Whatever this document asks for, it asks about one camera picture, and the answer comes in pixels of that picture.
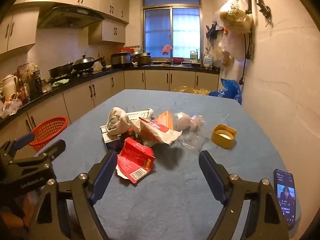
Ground white red paper bag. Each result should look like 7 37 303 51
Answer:
139 119 184 146

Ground wok with steel lid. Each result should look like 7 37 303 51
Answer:
72 54 104 71

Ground red plastic basket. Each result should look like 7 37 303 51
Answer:
28 116 68 152

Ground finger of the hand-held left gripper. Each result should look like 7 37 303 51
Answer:
9 139 66 172
0 132 35 157

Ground white medicine box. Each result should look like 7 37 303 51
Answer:
126 109 150 122

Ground small pot near sink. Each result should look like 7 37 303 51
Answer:
132 51 152 66

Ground cream base cabinets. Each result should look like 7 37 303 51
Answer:
0 69 220 155

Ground white electric kettle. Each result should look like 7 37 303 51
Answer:
1 75 18 101

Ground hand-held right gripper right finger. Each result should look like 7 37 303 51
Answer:
199 150 292 240

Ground black frying pan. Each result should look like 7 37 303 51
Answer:
48 62 74 78

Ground small white cardboard box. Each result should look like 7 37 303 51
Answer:
100 124 123 152

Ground steel sink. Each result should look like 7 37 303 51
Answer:
144 63 193 68

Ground blue wall holder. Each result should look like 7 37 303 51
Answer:
205 22 224 39

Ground yellow plastic bag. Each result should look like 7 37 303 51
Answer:
174 86 210 95

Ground black rice cooker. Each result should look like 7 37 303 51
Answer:
111 52 132 68

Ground clear plastic bag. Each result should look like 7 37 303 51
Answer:
174 112 204 132

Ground crumpled plastic bags on counter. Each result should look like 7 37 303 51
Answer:
0 98 23 119

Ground blue plastic bag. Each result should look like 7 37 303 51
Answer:
209 78 242 105

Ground black cable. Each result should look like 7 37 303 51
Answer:
239 34 251 85

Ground clear plastic wrapper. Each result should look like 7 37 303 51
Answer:
179 130 209 151

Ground black countertop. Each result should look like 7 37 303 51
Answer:
0 64 220 130

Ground hanging bag of noodles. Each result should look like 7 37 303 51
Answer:
219 0 254 35

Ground kitchen window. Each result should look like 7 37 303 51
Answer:
142 0 202 58

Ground black smartphone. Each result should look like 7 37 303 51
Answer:
274 169 296 230

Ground green cloth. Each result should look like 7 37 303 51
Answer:
51 79 69 88

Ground steel range hood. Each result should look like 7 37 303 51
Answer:
37 6 105 30

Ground red carton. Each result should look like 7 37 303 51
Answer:
116 137 156 184

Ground blue table cloth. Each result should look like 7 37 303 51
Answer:
37 89 300 240

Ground black wall hook rack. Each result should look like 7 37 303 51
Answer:
235 0 272 28

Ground green label detergent bottle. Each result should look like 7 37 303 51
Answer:
189 49 200 63

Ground hanging clear plastic bags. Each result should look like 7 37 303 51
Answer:
217 30 248 67

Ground row of condiment bottles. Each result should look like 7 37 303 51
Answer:
16 64 52 101

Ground white green package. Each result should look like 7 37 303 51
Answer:
107 107 136 137

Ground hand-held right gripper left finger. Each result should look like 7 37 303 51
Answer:
27 150 118 240

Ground gas stove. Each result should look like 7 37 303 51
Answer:
50 68 110 83

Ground pink cardboard box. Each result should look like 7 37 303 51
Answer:
154 111 175 132

